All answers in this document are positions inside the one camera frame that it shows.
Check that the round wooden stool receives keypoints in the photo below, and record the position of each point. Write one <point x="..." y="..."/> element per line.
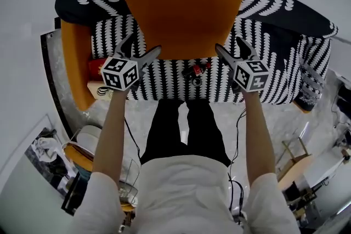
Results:
<point x="294" y="167"/>

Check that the dark bottle with red label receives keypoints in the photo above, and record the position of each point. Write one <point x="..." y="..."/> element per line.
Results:
<point x="195" y="70"/>

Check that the black box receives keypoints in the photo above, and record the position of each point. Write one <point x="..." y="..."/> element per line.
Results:
<point x="344" y="98"/>

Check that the black metal rack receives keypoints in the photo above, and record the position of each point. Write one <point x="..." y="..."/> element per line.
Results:
<point x="300" y="197"/>

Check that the red book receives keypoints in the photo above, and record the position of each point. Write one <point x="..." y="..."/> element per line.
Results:
<point x="95" y="69"/>

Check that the leaning framed picture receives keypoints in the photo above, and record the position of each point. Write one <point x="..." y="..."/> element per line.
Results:
<point x="46" y="161"/>

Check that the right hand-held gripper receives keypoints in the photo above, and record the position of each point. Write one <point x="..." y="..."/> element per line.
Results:
<point x="252" y="76"/>

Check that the person's left forearm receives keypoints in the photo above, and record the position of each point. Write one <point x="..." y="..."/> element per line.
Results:
<point x="111" y="134"/>

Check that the person's black trousers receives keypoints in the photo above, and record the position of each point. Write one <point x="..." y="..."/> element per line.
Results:
<point x="170" y="131"/>

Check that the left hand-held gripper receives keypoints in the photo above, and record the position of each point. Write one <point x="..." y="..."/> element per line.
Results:
<point x="119" y="74"/>

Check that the black white patterned sofa throw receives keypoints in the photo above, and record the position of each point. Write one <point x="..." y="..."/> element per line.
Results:
<point x="274" y="63"/>

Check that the orange cushion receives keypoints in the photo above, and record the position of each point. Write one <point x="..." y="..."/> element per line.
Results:
<point x="183" y="13"/>

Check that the teal cloth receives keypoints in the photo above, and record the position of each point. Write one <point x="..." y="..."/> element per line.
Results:
<point x="83" y="174"/>

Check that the person's right forearm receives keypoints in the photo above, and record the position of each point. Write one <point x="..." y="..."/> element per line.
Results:
<point x="259" y="139"/>

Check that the beige cardboard box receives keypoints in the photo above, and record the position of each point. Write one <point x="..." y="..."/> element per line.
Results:
<point x="93" y="90"/>

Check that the person's white shirt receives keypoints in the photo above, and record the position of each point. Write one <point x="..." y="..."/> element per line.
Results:
<point x="186" y="197"/>

